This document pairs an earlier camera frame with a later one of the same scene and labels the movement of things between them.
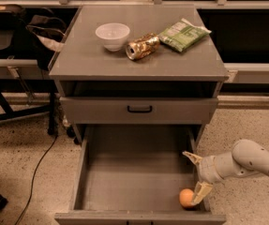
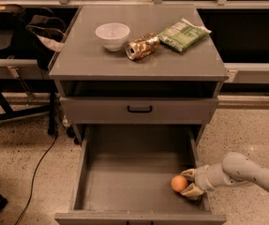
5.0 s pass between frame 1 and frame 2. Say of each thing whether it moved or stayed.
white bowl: stayed
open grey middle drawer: stayed
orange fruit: moved
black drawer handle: stayed
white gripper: moved
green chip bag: stayed
